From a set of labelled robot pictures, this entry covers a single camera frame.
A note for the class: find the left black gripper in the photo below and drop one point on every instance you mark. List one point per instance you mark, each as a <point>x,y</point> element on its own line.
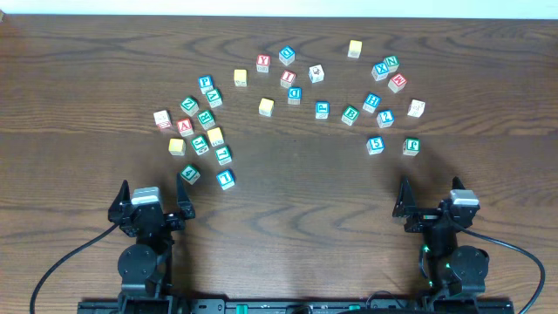
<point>177,223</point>

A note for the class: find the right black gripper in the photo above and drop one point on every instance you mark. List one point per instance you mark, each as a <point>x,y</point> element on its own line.
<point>407,206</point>

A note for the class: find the red A block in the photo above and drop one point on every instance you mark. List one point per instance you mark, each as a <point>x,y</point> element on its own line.
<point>185,127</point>

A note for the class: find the blue 2 block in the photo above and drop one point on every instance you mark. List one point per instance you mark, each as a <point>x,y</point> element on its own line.
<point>385,118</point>

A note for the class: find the red I block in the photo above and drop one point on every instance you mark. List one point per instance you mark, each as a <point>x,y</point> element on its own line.
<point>287,79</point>

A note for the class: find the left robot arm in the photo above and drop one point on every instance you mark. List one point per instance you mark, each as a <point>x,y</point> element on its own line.
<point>146,267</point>

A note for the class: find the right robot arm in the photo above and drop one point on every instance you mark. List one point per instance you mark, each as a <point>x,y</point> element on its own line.
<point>456,274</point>

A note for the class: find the green 4 block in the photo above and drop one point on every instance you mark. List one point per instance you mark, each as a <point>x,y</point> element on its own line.
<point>190,174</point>

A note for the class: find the green J block right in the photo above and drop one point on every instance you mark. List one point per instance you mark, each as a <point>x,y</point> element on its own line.
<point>411,146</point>

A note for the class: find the green j block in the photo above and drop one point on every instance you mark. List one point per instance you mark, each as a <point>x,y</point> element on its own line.
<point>199,144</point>
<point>411,146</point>

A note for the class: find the yellow C block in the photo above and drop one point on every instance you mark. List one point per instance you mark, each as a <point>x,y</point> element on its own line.
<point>177,147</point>

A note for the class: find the green J block left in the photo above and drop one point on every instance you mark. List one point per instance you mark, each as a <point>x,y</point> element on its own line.
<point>199,144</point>

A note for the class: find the blue T block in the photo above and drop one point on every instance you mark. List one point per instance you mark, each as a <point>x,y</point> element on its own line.
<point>225,179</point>

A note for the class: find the blue 5 block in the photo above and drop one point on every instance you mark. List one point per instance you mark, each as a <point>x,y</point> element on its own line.
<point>375,145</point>

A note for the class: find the white picture block red edge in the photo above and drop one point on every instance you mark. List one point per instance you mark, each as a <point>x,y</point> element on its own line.
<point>162,120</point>

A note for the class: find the green L block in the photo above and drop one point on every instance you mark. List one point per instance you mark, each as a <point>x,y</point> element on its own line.
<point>223,155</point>

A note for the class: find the white picture block right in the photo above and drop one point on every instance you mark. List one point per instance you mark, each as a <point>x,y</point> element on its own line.
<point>416,108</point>

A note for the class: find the yellow K block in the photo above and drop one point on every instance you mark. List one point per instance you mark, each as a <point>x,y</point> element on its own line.
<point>215,137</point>

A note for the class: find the green R block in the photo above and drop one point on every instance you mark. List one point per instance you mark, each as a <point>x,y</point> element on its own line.
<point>206,119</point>

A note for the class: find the green Z block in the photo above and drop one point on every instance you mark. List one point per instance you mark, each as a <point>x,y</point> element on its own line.
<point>190,106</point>

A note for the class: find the blue H block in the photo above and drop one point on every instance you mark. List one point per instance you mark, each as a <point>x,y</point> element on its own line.
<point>371,103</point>

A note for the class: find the green B block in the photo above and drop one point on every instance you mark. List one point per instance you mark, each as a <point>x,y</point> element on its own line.
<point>350,115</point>

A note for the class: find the red M block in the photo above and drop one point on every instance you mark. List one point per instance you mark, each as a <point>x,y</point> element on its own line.
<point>397,83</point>

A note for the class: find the green V block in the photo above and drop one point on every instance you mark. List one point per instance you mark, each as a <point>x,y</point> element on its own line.
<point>214,98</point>

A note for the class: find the blue P block left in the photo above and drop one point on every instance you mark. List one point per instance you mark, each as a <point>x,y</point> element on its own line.
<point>205,83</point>

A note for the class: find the blue p block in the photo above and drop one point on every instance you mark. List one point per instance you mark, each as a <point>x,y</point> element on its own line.
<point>322,109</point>
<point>205,83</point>

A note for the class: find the blue X block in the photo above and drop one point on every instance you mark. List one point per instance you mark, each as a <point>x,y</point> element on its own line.
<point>380,71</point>

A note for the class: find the green N block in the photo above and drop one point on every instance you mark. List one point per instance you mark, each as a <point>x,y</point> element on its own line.
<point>392,63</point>

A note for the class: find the blue P block centre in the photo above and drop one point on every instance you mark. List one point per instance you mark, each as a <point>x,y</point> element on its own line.
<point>322,109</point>

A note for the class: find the yellow S block centre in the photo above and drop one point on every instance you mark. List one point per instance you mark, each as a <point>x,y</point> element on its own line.
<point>266,107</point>

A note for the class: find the yellow O block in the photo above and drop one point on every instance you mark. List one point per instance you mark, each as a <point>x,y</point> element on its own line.
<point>240,77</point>

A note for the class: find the yellow block top right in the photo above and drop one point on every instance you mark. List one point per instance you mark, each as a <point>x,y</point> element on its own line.
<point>355,48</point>

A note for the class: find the white picture block centre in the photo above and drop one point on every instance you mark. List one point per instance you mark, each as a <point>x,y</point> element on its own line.
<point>316,74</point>

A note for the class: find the blue D block lower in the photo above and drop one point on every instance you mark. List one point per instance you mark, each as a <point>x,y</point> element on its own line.
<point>294,95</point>

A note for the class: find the red Y block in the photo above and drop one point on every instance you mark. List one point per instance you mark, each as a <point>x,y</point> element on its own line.
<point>263,63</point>

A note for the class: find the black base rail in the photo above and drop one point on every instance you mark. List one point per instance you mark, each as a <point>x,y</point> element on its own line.
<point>219,306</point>

